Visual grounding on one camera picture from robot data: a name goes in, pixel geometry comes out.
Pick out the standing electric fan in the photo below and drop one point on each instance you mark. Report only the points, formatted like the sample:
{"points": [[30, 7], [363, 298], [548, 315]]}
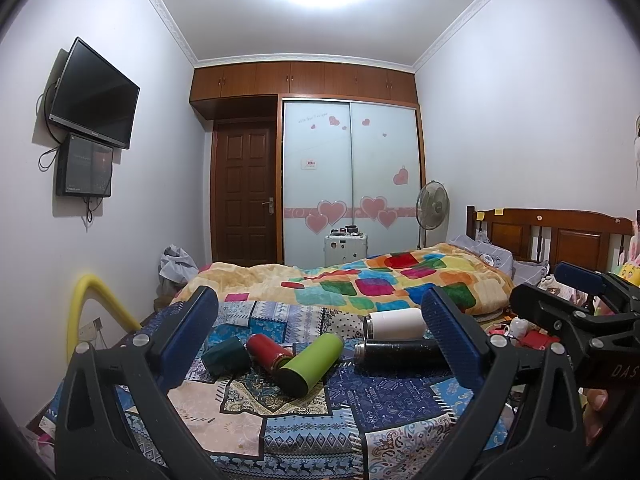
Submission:
{"points": [[432, 209]]}

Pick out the brown wooden door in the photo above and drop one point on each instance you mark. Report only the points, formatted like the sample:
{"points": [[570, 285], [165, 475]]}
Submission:
{"points": [[242, 189]]}

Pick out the colourful checkered quilt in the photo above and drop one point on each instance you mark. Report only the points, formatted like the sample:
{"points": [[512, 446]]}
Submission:
{"points": [[382, 283]]}

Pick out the blue patchwork cloth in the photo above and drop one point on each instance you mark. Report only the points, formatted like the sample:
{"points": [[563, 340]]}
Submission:
{"points": [[352, 424]]}

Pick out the white small cabinet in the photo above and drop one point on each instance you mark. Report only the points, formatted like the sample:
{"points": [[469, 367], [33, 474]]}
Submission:
{"points": [[345, 245]]}

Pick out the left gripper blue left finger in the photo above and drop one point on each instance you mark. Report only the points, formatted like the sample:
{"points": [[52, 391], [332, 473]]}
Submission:
{"points": [[92, 437]]}

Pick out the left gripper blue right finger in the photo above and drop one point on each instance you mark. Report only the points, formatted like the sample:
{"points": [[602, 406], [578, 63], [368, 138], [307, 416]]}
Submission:
{"points": [[524, 420]]}

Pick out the wooden bed headboard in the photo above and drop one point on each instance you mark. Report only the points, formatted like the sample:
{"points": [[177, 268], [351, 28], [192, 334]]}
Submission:
{"points": [[585, 238]]}

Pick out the red box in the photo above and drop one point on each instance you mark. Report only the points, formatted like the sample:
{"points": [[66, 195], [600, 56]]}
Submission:
{"points": [[537, 340]]}

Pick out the grey pillow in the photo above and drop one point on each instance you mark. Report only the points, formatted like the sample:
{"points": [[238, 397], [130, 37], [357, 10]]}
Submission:
{"points": [[521, 272]]}

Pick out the black thermos bottle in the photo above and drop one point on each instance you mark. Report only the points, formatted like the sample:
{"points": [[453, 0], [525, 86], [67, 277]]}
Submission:
{"points": [[412, 358]]}

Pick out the white thermos bottle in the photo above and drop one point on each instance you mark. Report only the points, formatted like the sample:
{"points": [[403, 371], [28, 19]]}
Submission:
{"points": [[396, 325]]}

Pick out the frosted sliding wardrobe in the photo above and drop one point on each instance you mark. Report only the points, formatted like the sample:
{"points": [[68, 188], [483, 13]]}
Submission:
{"points": [[348, 163]]}

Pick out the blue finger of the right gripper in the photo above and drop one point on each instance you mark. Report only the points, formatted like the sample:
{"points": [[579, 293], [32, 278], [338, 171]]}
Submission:
{"points": [[590, 282]]}

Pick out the red thermos bottle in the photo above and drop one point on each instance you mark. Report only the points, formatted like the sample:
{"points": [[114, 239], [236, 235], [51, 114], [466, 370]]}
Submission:
{"points": [[268, 353]]}

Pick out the dark green cup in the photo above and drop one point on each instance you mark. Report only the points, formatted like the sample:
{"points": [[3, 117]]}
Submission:
{"points": [[228, 358]]}

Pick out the small wall monitor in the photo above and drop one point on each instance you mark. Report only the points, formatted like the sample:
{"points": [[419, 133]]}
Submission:
{"points": [[84, 168]]}

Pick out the grey clothes pile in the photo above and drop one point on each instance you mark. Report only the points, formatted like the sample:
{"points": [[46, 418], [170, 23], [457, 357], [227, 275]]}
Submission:
{"points": [[176, 268]]}

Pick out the green thermos bottle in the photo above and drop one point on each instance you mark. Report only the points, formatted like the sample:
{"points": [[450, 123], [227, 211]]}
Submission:
{"points": [[299, 375]]}

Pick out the wall mounted black television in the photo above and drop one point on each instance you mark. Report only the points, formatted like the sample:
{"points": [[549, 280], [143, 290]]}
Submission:
{"points": [[93, 98]]}

